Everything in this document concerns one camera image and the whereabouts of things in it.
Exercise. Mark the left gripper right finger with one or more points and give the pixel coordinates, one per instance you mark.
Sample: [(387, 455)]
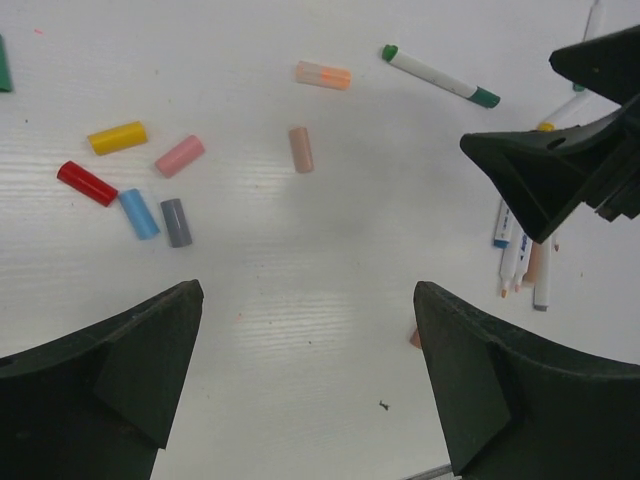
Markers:
[(514, 405)]

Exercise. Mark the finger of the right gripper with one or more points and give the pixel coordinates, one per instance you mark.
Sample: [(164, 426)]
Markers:
[(544, 176), (607, 65)]

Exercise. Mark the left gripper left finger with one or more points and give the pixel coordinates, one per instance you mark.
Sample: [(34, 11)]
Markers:
[(99, 403)]

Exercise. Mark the dark green marker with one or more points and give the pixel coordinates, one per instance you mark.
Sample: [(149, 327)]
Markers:
[(594, 20)]

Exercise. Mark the yellow cap marker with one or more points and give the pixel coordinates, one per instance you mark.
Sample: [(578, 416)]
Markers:
[(566, 110)]

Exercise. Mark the beige cap marker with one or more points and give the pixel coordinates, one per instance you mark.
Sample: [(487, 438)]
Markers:
[(522, 263)]

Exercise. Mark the light blue cap marker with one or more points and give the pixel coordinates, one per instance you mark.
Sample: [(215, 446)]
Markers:
[(504, 227)]

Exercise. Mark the orange clear cap marker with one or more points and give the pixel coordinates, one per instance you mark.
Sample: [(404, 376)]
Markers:
[(531, 275)]

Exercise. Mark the brown cap marker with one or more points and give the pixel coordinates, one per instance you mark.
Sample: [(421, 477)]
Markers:
[(508, 263)]

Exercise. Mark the grey cap marker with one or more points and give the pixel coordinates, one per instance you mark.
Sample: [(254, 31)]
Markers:
[(542, 288)]

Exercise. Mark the brown pen cap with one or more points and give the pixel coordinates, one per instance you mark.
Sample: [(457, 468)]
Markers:
[(415, 339)]

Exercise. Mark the green cap marker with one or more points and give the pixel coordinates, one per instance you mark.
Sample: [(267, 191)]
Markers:
[(399, 59)]

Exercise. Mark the light blue pen cap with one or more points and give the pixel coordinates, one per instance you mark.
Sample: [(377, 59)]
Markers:
[(138, 214)]

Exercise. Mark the orange clear pen cap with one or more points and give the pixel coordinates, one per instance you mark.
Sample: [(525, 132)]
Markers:
[(322, 76)]

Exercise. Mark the red pen cap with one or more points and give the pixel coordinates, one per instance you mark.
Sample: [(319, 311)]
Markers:
[(87, 183)]

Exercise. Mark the beige pen cap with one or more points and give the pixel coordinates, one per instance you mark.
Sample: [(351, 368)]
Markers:
[(301, 150)]

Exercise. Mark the yellow pen cap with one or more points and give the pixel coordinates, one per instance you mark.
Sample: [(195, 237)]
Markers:
[(118, 138)]

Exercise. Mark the pink pen cap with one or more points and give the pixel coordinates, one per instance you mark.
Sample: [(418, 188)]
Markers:
[(180, 156)]

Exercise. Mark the dark green pen cap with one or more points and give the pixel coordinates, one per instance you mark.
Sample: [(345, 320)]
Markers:
[(6, 84)]

